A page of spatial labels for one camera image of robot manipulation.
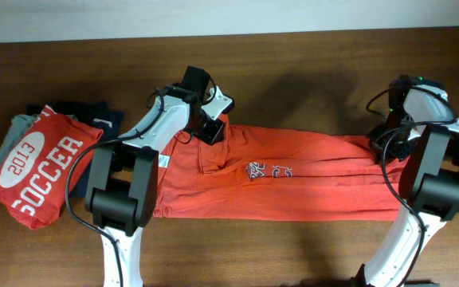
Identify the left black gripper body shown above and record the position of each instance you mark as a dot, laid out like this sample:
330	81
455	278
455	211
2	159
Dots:
206	127

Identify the folded navy blue shirt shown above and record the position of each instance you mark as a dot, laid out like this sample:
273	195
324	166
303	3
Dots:
97	115

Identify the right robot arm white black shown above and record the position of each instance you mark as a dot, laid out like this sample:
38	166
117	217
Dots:
422	130

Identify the folded grey shirt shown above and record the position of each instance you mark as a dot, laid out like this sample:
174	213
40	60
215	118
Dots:
20	125

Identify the folded red 2013 soccer shirt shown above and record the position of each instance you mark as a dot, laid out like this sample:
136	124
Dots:
33	175

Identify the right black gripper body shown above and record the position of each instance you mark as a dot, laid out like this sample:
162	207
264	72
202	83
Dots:
396	119

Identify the orange McKinney Boyd soccer t-shirt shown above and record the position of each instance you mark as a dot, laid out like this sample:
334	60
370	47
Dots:
275	175

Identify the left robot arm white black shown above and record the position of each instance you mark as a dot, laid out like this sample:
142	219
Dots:
124	177

